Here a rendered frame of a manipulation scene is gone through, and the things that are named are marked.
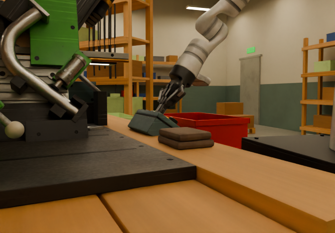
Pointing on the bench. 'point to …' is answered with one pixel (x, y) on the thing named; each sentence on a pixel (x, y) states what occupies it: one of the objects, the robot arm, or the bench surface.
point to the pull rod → (12, 127)
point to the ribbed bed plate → (6, 93)
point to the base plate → (83, 167)
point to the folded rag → (185, 138)
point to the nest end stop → (80, 113)
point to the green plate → (54, 27)
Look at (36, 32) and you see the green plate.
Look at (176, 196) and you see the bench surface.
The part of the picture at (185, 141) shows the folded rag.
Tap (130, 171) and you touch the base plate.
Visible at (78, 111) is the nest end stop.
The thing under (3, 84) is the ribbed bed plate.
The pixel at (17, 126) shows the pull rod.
